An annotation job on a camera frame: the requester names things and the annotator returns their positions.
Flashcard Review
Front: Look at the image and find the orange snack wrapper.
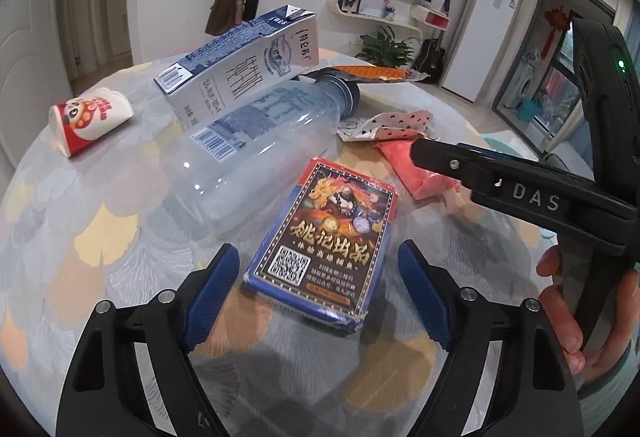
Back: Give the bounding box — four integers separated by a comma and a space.
304, 64, 429, 86

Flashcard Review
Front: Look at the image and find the red plastic packet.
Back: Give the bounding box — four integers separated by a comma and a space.
372, 137, 464, 202

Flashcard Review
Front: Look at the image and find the brown hanging bag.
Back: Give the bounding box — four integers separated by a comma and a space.
206, 0, 246, 37

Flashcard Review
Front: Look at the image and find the person's right hand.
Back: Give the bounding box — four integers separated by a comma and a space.
535, 247, 640, 384

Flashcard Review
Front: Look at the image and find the blue white milk carton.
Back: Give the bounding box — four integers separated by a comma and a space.
154, 4, 319, 130

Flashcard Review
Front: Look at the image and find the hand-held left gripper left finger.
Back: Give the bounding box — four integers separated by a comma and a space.
57, 243, 241, 437

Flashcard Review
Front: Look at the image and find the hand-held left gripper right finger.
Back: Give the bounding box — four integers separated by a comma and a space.
397, 239, 581, 437

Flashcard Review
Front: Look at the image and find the red white wall cubby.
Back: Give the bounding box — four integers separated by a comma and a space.
411, 4, 451, 30

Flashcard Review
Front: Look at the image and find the white curved wall shelf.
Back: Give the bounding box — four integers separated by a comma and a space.
326, 1, 424, 38

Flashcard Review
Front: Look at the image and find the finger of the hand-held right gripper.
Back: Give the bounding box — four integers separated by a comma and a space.
410, 137, 502, 191
456, 143, 597, 180

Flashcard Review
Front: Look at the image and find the red hanging knot ornament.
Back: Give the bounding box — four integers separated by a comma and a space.
542, 7, 572, 63

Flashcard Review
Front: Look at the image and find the playing card box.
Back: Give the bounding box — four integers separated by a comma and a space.
241, 157, 401, 334

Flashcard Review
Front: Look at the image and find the clear plastic bottle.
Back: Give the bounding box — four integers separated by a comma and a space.
157, 71, 362, 239

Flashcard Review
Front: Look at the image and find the polka dot wrapper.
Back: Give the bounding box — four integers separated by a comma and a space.
336, 109, 440, 146

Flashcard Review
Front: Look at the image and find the white refrigerator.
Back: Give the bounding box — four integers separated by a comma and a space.
440, 0, 529, 104

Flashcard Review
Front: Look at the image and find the green potted plant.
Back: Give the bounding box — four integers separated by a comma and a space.
354, 27, 414, 70

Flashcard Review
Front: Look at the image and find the black hanging bag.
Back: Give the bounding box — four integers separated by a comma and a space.
242, 0, 269, 23

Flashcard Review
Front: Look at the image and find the acoustic guitar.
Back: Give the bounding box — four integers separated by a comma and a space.
412, 37, 447, 83

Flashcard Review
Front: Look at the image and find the red white paper cup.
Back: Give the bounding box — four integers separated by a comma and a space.
48, 86, 134, 160

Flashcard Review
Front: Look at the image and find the washing machine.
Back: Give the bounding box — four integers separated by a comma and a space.
502, 52, 544, 110

